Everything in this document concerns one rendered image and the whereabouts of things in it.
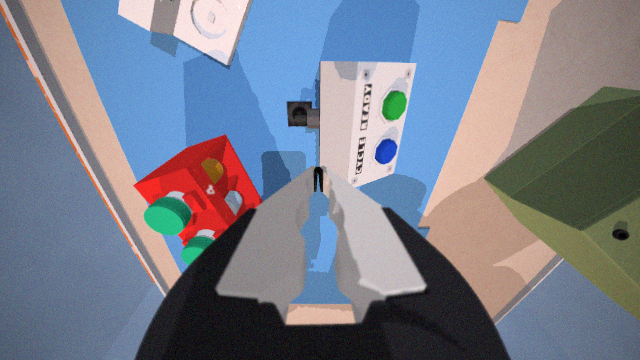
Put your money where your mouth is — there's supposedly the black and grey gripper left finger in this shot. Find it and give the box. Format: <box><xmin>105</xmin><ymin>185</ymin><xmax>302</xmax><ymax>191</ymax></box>
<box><xmin>134</xmin><ymin>166</ymin><xmax>318</xmax><ymax>360</ymax></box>

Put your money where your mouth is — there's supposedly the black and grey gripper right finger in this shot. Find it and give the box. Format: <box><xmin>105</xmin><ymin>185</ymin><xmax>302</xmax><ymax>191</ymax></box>
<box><xmin>318</xmin><ymin>166</ymin><xmax>511</xmax><ymax>360</ymax></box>

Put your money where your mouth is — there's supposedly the blue flat mat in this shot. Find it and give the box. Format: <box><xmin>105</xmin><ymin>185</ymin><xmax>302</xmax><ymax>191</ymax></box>
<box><xmin>60</xmin><ymin>0</ymin><xmax>529</xmax><ymax>304</ymax></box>

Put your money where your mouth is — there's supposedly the green cylinder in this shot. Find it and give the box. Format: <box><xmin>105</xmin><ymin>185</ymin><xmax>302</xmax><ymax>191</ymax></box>
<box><xmin>143</xmin><ymin>197</ymin><xmax>192</xmax><ymax>236</ymax></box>
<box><xmin>181</xmin><ymin>236</ymin><xmax>214</xmax><ymax>265</ymax></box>

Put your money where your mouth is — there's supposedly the white box with blue and green buttons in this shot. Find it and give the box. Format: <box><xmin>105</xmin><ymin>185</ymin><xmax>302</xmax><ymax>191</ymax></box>
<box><xmin>287</xmin><ymin>61</ymin><xmax>416</xmax><ymax>187</ymax></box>

